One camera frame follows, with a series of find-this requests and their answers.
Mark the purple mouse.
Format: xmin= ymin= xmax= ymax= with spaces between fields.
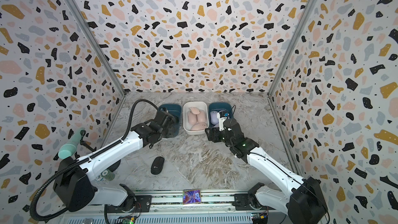
xmin=210 ymin=111 xmax=219 ymax=125

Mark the pink mouse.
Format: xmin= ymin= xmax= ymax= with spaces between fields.
xmin=187 ymin=111 xmax=198 ymax=126
xmin=197 ymin=111 xmax=207 ymax=124
xmin=189 ymin=107 xmax=201 ymax=115
xmin=190 ymin=122 xmax=207 ymax=131

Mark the black mouse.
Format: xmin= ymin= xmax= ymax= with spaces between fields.
xmin=150 ymin=156 xmax=165 ymax=175

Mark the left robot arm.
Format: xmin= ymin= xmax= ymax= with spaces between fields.
xmin=53 ymin=108 xmax=180 ymax=212

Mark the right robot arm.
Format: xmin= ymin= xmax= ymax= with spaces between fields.
xmin=205 ymin=119 xmax=330 ymax=224

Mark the left teal storage box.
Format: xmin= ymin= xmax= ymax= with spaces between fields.
xmin=160 ymin=103 xmax=182 ymax=138

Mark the teal storage box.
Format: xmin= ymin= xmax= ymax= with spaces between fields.
xmin=208 ymin=102 xmax=236 ymax=128
xmin=160 ymin=103 xmax=182 ymax=138

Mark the right teal storage box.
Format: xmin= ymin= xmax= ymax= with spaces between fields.
xmin=208 ymin=102 xmax=236 ymax=128

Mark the black round bottle stand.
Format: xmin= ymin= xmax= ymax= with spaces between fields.
xmin=107 ymin=160 xmax=121 ymax=172

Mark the green tape roll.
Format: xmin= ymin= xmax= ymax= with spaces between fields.
xmin=96 ymin=169 xmax=116 ymax=181

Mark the colourful small card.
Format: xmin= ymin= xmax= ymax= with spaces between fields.
xmin=182 ymin=189 xmax=202 ymax=205

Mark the mint green bottle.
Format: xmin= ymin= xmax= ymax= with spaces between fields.
xmin=58 ymin=128 xmax=86 ymax=159

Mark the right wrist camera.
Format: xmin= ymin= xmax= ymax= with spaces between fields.
xmin=217 ymin=111 xmax=230 ymax=131

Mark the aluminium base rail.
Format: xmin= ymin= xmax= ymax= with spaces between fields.
xmin=57 ymin=189 xmax=327 ymax=224

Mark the black corrugated cable hose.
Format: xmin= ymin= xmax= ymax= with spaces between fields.
xmin=29 ymin=99 xmax=160 ymax=222

